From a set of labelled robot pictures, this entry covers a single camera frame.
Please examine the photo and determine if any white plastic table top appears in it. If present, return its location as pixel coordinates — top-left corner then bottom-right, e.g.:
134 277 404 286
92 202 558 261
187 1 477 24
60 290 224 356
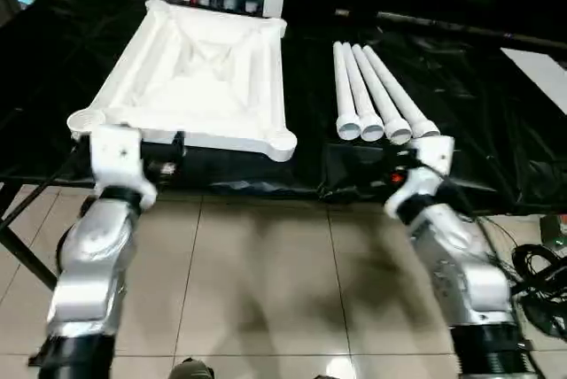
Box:
66 0 299 164

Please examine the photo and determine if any white plastic table leg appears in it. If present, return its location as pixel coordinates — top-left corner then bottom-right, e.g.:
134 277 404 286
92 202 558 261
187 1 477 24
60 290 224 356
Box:
352 43 414 146
362 44 441 141
332 41 362 142
342 43 385 143

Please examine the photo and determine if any black plastic mat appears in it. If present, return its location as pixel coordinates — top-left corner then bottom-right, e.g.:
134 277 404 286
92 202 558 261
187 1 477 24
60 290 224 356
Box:
0 0 567 216

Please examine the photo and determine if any black metal rod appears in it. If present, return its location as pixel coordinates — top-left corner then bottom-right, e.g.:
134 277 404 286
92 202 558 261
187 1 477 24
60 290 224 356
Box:
335 9 567 54

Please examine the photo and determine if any black tripod leg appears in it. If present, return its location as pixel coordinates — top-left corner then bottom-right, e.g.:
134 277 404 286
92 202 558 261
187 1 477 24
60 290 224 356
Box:
0 180 58 291

